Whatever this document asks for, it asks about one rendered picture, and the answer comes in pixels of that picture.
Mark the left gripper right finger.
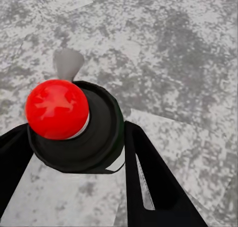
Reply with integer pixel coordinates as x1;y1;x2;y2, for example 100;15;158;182
124;121;208;227

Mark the insectifuge atomizer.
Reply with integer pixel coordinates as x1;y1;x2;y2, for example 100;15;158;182
25;48;125;174

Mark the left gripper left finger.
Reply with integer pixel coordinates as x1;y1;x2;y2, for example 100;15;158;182
0;123;34;219

